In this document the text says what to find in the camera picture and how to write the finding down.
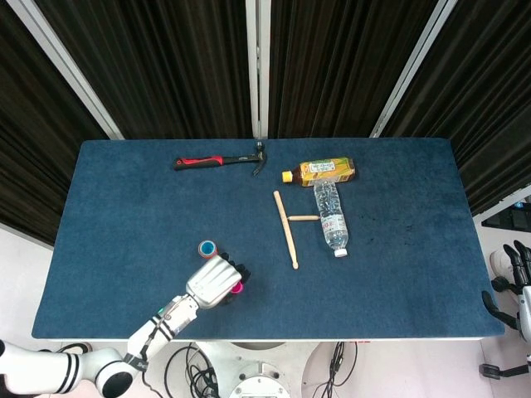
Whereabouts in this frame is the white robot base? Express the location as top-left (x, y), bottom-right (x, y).
top-left (194, 340), bottom-right (333, 398)

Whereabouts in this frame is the white metal frame post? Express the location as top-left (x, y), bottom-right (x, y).
top-left (6, 0), bottom-right (125, 141)
top-left (368, 0), bottom-right (470, 138)
top-left (245, 0), bottom-right (271, 140)

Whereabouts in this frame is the dark pleated curtain panel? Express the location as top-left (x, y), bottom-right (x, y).
top-left (268, 0), bottom-right (441, 139)
top-left (379, 0), bottom-right (531, 217)
top-left (0, 0), bottom-right (110, 245)
top-left (32, 0), bottom-right (254, 140)

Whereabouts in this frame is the black cable loop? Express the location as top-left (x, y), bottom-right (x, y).
top-left (310, 340), bottom-right (358, 398)

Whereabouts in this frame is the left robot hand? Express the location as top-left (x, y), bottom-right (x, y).
top-left (185, 250), bottom-right (253, 310)

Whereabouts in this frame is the blue felt table mat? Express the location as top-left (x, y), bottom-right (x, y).
top-left (32, 138), bottom-right (506, 342)

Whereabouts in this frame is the black cable bundle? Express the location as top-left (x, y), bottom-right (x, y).
top-left (163, 342), bottom-right (221, 398)

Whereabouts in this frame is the black device blue light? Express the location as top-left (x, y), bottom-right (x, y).
top-left (480, 200), bottom-right (531, 229)

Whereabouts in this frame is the long wooden drumstick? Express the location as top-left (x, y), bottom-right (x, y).
top-left (272, 190), bottom-right (300, 270)

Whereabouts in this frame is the clear plastic water bottle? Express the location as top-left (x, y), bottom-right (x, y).
top-left (313, 178), bottom-right (349, 259)

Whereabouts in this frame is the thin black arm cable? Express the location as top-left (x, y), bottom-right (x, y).
top-left (139, 317), bottom-right (172, 398)

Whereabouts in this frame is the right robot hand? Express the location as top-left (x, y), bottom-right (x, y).
top-left (480, 240), bottom-right (531, 332)

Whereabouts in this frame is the red black claw hammer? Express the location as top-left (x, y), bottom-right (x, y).
top-left (173, 140), bottom-right (270, 177)

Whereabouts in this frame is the tea bottle yellow label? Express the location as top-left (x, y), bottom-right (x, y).
top-left (281, 156), bottom-right (358, 188)

